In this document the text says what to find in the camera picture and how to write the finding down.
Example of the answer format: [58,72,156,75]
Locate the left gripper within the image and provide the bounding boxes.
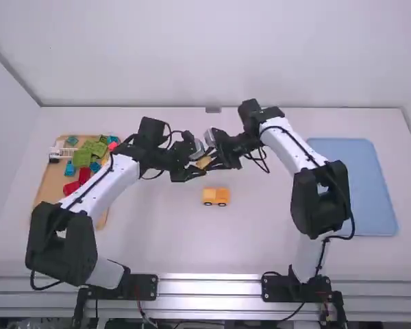
[169,138,199,183]

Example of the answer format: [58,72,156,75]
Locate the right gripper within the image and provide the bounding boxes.
[213,128,243,171]

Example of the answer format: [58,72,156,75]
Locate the yellow toy car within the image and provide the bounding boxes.
[201,186,231,208]

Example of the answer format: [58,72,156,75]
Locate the white toy brick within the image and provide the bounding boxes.
[49,146,77,158]

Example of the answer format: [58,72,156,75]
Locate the tan tray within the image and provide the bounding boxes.
[32,134,124,231]

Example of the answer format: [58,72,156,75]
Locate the silver rails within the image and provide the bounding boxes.
[0,273,411,323]

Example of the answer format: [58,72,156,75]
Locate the blue mat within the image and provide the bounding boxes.
[306,138,400,237]

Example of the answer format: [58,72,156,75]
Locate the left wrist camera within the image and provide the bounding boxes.
[188,137,206,161]

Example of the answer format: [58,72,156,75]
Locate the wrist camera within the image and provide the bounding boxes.
[188,137,206,161]
[203,127,221,147]

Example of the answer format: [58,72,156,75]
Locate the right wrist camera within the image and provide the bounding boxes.
[203,127,221,147]

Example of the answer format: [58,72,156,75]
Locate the black cable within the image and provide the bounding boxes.
[249,143,271,174]
[327,208,356,241]
[29,269,62,291]

